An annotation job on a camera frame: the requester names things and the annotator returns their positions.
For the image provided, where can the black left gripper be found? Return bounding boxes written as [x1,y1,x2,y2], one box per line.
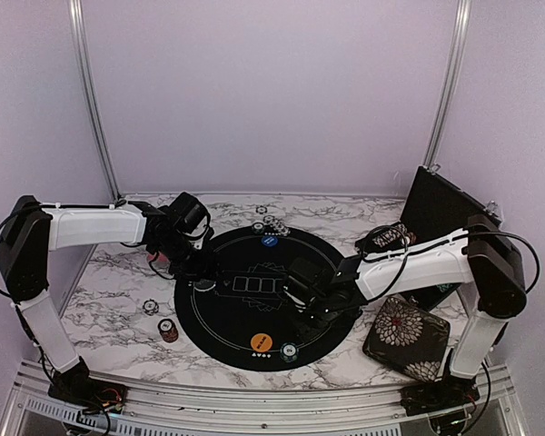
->
[154,233,223,282]

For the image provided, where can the blue small blind button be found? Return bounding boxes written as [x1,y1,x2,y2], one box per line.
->
[261,235,279,247]

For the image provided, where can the blue orange chips on marble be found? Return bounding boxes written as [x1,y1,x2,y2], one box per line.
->
[263,215,291,236]

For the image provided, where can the red poker chip stack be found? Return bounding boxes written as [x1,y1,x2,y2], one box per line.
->
[158,318,179,343]

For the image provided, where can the red playing card deck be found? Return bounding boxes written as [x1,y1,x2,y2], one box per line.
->
[146,253,165,269]

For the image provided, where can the orange big blind button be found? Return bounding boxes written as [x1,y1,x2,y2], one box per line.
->
[250,332,273,353]

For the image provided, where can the green fifty poker chip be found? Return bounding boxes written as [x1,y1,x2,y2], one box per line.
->
[251,223,264,234]

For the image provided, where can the silver dealer button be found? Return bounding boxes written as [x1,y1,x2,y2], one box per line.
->
[193,279,217,292]

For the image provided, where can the black poker chip case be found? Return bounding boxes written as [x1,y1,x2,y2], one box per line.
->
[354,165,504,310]

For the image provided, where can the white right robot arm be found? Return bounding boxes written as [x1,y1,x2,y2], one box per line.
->
[282,215,532,415]

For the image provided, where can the round black poker mat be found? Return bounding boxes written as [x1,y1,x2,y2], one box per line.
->
[173,227,354,372]

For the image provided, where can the black white poker chip stack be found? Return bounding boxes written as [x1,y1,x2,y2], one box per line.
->
[143,299,159,316]

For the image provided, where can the floral fabric pouch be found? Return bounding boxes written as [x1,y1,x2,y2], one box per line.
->
[362,297,451,382]

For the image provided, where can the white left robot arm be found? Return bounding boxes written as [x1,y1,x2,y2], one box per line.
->
[0,193,219,405]

